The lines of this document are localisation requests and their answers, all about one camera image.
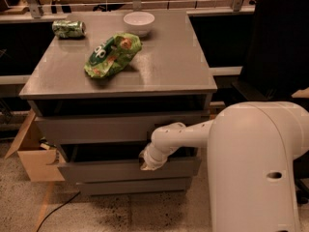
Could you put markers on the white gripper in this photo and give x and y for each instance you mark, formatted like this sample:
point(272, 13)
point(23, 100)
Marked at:
point(150, 158)

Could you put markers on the grey drawer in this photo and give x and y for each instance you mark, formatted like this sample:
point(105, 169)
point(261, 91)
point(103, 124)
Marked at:
point(110, 128)
point(111, 162)
point(143, 186)

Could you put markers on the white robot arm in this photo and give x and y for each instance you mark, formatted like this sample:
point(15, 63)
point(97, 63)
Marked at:
point(251, 147)

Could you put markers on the grey top drawer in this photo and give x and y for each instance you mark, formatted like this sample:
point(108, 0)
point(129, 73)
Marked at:
point(110, 128)

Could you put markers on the grey bottom drawer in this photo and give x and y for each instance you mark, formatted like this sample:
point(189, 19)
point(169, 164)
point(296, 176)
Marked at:
point(143, 186)

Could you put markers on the cardboard box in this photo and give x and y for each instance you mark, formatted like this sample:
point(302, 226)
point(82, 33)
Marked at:
point(39, 160)

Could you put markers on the green chip bag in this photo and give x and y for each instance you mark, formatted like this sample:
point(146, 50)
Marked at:
point(113, 56)

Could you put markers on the white bowl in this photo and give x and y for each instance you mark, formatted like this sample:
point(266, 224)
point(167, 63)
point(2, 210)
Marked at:
point(139, 23)

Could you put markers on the green soda can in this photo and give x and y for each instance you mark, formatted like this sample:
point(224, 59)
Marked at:
point(66, 29)

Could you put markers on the black office chair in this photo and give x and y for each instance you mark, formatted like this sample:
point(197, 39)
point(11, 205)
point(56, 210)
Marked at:
point(277, 59)

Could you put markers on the grey metal shelf rail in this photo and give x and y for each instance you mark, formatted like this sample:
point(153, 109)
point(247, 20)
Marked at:
point(46, 10)

